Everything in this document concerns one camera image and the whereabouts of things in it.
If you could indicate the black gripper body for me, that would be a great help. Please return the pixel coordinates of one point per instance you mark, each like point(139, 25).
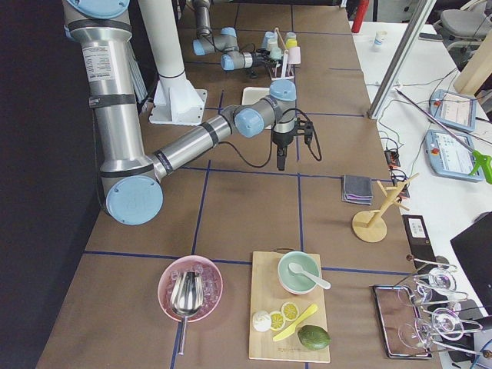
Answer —
point(281, 139)
point(260, 60)

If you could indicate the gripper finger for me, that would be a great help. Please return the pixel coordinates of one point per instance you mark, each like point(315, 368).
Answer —
point(279, 159)
point(283, 157)

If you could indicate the mint green cup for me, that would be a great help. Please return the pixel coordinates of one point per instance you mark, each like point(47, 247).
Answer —
point(276, 54)

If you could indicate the beige rabbit serving tray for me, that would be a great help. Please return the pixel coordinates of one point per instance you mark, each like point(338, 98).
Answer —
point(251, 95)

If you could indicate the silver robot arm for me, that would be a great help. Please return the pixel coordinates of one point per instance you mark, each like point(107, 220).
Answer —
point(226, 43)
point(130, 177)

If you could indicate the beige cup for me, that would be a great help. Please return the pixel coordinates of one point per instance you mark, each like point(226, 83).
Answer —
point(272, 44)

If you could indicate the blue cup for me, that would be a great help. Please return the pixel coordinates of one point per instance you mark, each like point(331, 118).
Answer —
point(266, 38)

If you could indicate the pink cup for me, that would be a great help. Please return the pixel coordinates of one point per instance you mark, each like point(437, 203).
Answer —
point(294, 55)

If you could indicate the yellow cup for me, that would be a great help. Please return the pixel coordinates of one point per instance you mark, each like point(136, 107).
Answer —
point(291, 43)

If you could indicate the white paper cup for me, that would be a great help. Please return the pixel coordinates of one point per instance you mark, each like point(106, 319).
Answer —
point(379, 40)

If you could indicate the black framed metal tray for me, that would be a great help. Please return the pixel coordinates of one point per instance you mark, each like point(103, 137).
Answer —
point(394, 310)

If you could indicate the grey folded cloth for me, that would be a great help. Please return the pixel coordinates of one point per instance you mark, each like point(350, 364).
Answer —
point(356, 190)

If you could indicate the red fire extinguisher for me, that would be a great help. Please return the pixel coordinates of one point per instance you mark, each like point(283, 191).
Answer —
point(359, 16)

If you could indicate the wooden mug tree stand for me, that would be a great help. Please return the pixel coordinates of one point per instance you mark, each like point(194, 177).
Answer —
point(369, 226)

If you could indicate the white spoon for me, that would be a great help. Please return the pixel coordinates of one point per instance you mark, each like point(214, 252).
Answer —
point(298, 269)

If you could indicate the green ceramic bowl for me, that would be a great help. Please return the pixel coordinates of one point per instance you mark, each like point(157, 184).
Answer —
point(298, 283)

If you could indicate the wooden cutting board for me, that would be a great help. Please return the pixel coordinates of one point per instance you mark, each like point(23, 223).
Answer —
point(267, 294)

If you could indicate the pink ice bowl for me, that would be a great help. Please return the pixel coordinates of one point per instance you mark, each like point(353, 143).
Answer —
point(211, 281)

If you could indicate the lemon slice upper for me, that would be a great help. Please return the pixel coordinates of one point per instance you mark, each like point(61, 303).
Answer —
point(290, 311)

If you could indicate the lemon slice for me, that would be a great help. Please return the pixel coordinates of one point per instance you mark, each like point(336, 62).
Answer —
point(290, 311)
point(277, 320)

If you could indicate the black label box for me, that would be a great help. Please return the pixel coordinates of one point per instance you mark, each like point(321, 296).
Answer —
point(418, 238)

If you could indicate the teach pendant near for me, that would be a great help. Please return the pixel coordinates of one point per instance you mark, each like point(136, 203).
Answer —
point(449, 159)

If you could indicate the teach pendant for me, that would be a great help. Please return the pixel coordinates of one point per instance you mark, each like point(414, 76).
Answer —
point(454, 110)
point(449, 159)

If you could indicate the lemon slice lower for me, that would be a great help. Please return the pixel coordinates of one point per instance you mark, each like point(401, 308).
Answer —
point(277, 320)

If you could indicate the metal ice scoop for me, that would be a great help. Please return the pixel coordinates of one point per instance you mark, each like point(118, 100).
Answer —
point(186, 299)

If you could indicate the yellow plastic knife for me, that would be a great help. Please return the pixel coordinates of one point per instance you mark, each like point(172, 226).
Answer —
point(287, 332)

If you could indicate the teach pendant far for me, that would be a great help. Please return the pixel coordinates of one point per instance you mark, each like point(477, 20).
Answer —
point(454, 110)

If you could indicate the green avocado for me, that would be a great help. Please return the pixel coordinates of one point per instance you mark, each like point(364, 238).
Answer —
point(314, 337)

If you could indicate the green spray nozzle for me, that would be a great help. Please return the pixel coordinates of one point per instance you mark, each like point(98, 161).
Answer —
point(483, 163)

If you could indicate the grey office chair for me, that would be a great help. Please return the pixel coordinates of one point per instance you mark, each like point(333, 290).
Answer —
point(459, 24)

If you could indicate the wine glass upper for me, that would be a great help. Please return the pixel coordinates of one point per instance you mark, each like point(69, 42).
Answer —
point(438, 286)

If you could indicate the wine glass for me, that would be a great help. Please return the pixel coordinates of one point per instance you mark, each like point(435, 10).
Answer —
point(438, 286)
point(444, 324)

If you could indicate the black laptop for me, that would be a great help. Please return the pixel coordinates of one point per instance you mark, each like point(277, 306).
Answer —
point(473, 250)

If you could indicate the wine glass lower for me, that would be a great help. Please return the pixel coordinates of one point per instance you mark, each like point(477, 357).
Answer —
point(444, 324)

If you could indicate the white wire cup rack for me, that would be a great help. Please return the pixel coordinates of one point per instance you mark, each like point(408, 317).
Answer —
point(279, 69)

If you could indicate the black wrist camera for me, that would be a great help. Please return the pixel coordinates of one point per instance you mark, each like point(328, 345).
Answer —
point(306, 129)

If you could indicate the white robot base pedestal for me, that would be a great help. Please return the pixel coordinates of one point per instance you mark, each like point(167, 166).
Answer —
point(176, 101)

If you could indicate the grey aluminium post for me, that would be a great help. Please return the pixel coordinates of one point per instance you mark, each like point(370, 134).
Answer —
point(417, 21)

